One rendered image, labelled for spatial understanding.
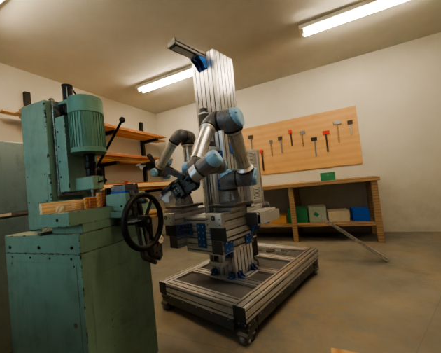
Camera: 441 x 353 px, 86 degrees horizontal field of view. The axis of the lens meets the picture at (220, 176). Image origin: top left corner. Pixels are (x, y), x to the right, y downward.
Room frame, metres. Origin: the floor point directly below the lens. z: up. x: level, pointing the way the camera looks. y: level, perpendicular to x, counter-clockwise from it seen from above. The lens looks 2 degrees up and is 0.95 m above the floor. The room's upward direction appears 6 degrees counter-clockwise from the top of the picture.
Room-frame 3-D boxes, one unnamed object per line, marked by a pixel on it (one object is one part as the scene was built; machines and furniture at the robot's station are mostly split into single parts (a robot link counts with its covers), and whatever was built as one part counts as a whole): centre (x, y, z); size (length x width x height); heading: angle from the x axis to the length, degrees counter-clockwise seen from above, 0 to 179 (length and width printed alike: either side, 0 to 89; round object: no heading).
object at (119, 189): (1.27, 0.51, 0.99); 0.13 x 0.11 x 0.06; 158
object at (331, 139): (4.01, -1.28, 1.50); 2.00 x 0.04 x 0.90; 64
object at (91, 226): (1.28, 0.66, 0.82); 0.40 x 0.21 x 0.04; 158
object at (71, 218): (1.30, 0.60, 0.87); 0.61 x 0.30 x 0.06; 158
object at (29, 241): (1.35, 0.83, 0.76); 0.57 x 0.45 x 0.09; 68
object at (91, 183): (1.31, 0.73, 1.03); 0.14 x 0.07 x 0.09; 68
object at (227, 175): (1.63, -0.06, 0.98); 0.13 x 0.12 x 0.14; 69
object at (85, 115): (1.30, 0.71, 1.35); 0.18 x 0.18 x 0.31
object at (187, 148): (2.08, 0.26, 1.19); 0.15 x 0.12 x 0.55; 154
